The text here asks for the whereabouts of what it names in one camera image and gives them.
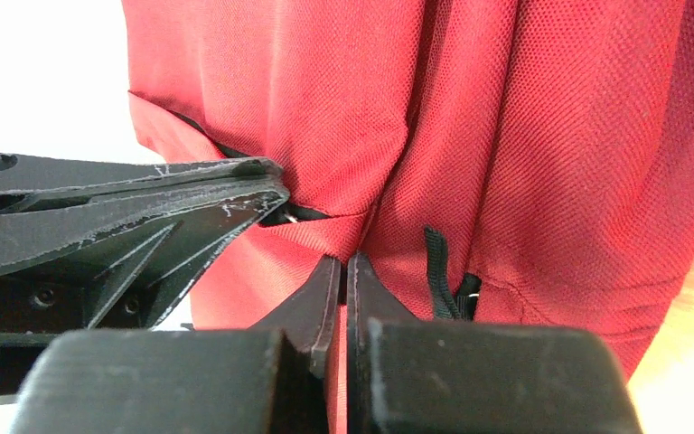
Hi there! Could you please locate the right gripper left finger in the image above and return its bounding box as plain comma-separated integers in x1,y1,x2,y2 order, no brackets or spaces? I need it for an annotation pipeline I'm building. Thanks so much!
10,256,342,433

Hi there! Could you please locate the red student backpack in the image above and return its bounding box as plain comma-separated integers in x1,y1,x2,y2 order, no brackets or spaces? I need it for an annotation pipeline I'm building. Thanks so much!
120,0,694,434

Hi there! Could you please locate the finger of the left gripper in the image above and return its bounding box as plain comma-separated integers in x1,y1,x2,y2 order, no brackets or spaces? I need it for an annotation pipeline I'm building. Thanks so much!
0,153,283,207
0,179,289,397

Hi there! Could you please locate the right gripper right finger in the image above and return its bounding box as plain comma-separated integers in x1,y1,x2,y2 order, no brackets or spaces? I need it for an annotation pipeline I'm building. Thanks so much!
346,254,641,433

